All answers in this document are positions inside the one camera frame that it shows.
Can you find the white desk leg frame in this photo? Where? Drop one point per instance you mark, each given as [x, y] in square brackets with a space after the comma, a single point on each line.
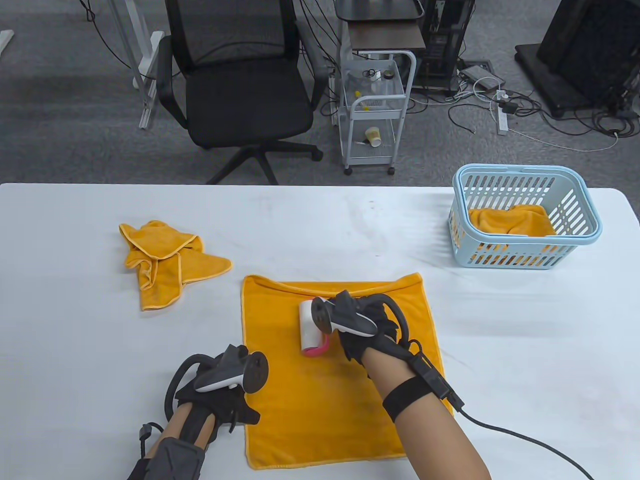
[150, 85]

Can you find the person's left forearm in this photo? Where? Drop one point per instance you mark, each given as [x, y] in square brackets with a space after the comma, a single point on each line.
[175, 425]

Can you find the pink lint roller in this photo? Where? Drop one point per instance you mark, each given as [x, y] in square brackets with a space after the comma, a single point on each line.
[307, 325]

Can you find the grey right hand controller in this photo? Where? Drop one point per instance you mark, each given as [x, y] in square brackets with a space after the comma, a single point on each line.
[345, 315]

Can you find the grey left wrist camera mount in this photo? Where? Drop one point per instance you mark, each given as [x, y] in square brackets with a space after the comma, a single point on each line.
[175, 460]

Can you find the white desk foot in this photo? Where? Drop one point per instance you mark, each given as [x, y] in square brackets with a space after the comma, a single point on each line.
[4, 40]

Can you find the paper cup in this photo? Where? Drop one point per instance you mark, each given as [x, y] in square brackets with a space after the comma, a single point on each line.
[373, 136]

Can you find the white power strip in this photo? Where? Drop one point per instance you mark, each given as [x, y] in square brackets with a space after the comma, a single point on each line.
[502, 120]

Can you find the person's left hand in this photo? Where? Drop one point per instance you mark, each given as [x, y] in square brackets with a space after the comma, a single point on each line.
[220, 405]

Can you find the white rolling cart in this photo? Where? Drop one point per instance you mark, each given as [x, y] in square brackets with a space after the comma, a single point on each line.
[376, 113]

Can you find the yellow square towel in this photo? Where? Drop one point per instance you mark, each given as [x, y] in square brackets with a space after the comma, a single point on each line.
[300, 400]
[510, 220]
[160, 285]

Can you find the black mesh office chair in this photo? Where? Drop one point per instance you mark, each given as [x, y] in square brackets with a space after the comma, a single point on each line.
[245, 95]

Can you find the dark side table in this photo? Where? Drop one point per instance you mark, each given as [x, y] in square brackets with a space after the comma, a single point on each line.
[385, 35]

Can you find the grey left hand controller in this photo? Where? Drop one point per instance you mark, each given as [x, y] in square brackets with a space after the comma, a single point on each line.
[220, 375]

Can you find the person's right hand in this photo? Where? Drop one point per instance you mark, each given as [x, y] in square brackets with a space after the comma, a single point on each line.
[365, 345]

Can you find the person's right forearm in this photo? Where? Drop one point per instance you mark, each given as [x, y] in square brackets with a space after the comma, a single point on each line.
[425, 435]

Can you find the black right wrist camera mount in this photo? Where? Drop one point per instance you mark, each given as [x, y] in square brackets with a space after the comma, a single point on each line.
[435, 380]

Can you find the light blue plastic basket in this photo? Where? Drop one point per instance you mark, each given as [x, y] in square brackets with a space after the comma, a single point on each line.
[520, 170]

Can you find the black computer tower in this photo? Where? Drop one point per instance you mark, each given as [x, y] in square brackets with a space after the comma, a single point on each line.
[442, 45]

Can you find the black monitor stand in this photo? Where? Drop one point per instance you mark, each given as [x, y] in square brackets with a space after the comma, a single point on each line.
[585, 45]

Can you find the grey hand controller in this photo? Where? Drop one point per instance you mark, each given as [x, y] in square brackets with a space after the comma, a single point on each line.
[345, 315]
[220, 375]

